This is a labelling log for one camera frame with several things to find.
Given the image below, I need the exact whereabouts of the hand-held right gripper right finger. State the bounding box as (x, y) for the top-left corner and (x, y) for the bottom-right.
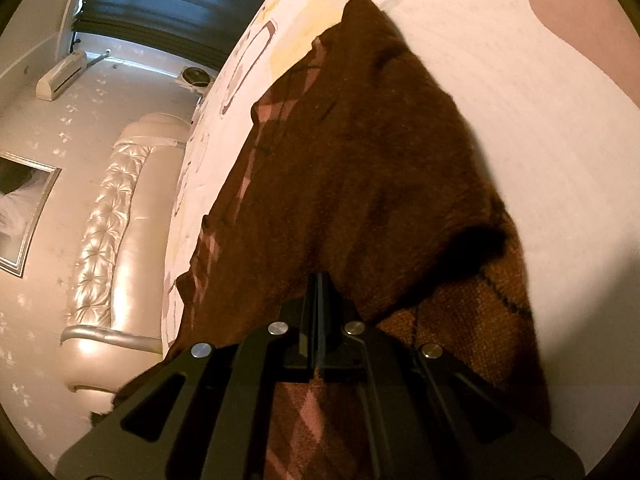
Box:
(319, 272), (586, 480)

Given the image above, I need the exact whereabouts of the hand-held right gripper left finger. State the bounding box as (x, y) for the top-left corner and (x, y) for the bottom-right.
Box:
(55, 272), (319, 480)

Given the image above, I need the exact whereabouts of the cream tufted leather headboard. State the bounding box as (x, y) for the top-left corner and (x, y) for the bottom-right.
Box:
(60, 112), (193, 411)

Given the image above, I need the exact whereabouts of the round ceiling light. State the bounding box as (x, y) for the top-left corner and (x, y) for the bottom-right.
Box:
(175, 65), (217, 96)

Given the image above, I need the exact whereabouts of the patterned white bed sheet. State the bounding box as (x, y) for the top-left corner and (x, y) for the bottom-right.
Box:
(162, 0), (640, 478)

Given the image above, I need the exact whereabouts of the framed black-and-white photo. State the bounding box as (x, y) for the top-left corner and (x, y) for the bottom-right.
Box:
(0, 151), (62, 278)

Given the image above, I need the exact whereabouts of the dark window curtain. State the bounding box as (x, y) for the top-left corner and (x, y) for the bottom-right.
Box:
(70, 0), (296, 68)

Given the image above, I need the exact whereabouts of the white wall air conditioner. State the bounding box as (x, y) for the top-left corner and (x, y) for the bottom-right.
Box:
(35, 50), (91, 103)

